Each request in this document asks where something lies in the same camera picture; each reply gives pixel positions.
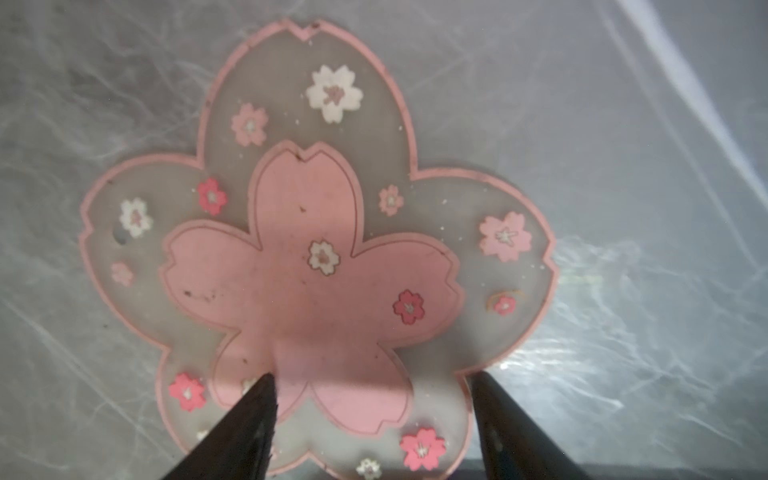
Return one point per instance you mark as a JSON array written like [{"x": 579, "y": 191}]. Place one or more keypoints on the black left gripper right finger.
[{"x": 513, "y": 445}]

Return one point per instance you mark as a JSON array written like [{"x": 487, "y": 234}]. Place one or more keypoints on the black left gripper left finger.
[{"x": 239, "y": 446}]

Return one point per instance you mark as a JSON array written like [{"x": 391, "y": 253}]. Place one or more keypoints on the pink cherry blossom coaster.
[{"x": 303, "y": 239}]

